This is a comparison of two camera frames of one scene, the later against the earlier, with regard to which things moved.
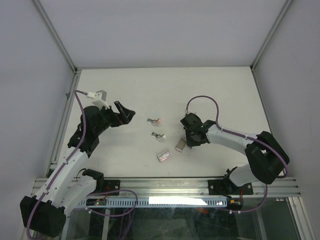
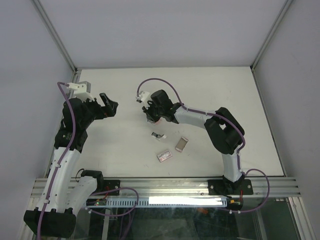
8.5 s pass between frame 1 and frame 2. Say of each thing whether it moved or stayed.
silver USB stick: stayed
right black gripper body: moved
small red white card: stayed
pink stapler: stayed
